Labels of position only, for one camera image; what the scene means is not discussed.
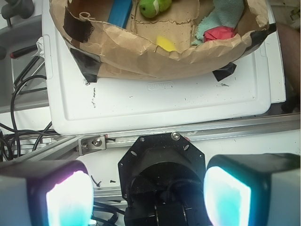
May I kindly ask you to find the blue rectangular block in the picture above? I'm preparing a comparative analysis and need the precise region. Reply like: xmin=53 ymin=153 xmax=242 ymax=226
xmin=108 ymin=0 xmax=132 ymax=28

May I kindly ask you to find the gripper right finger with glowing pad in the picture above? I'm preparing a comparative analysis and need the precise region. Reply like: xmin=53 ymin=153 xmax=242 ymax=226
xmin=204 ymin=153 xmax=301 ymax=226

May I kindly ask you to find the brown paper bag tray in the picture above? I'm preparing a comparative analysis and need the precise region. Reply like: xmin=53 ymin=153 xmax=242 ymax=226
xmin=49 ymin=0 xmax=277 ymax=82

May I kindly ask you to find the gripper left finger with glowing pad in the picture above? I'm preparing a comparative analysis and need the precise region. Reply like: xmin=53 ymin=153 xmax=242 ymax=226
xmin=0 ymin=160 xmax=94 ymax=226

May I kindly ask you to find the black cable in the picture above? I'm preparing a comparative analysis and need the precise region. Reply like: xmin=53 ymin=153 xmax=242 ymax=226
xmin=0 ymin=74 xmax=55 ymax=162

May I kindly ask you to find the teal microfiber cloth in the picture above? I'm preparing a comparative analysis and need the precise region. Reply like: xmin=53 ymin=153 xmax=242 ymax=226
xmin=191 ymin=0 xmax=245 ymax=46

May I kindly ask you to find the green plush toy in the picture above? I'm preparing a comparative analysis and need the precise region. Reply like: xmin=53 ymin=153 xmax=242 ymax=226
xmin=138 ymin=0 xmax=172 ymax=18

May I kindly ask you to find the yellow sponge piece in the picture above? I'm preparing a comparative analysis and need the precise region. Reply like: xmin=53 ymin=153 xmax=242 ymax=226
xmin=156 ymin=35 xmax=177 ymax=52

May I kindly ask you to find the white plastic bin lid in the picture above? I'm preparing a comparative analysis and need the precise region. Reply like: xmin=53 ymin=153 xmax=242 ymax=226
xmin=42 ymin=0 xmax=286 ymax=135

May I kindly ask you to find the red paper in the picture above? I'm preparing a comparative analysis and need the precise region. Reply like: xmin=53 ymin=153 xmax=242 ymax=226
xmin=203 ymin=26 xmax=236 ymax=42

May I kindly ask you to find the aluminium frame rail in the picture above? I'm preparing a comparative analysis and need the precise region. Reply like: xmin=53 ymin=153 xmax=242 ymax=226
xmin=0 ymin=113 xmax=301 ymax=163

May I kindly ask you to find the metal corner bracket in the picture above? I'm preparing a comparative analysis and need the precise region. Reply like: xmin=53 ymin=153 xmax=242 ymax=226
xmin=78 ymin=135 xmax=106 ymax=156

